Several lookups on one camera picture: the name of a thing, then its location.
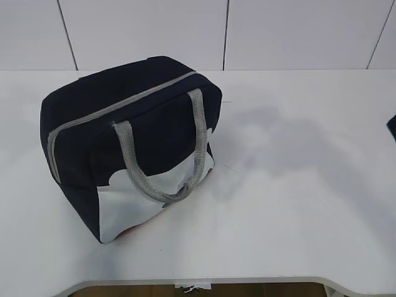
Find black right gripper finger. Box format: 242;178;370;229
387;115;396;136

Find navy blue lunch bag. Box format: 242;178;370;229
40;56;222;244

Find white tape label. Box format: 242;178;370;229
174;278;212;293

